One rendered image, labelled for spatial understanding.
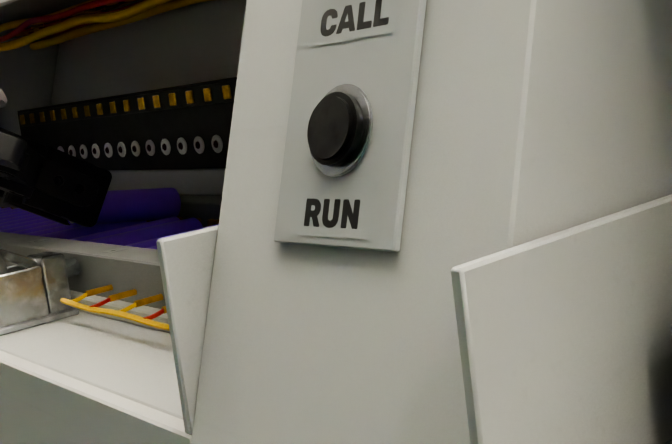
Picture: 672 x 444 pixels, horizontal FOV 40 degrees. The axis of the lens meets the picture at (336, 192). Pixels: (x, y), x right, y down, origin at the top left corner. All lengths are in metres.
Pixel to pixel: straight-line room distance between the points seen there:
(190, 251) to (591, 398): 0.10
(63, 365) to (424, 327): 0.18
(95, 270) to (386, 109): 0.23
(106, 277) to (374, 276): 0.22
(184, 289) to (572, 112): 0.11
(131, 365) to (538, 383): 0.17
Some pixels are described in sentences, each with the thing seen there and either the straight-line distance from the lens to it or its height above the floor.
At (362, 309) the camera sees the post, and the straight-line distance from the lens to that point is 0.19.
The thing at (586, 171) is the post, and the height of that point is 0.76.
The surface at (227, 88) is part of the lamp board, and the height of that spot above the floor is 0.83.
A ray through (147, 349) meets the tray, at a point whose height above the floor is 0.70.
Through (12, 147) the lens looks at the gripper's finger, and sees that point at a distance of 0.44.
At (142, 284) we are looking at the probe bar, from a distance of 0.36.
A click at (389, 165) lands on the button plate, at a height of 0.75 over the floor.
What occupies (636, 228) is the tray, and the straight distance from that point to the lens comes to 0.19.
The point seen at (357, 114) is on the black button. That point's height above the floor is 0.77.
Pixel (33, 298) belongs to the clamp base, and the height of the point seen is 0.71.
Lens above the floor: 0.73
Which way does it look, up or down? 5 degrees up
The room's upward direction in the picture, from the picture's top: 7 degrees clockwise
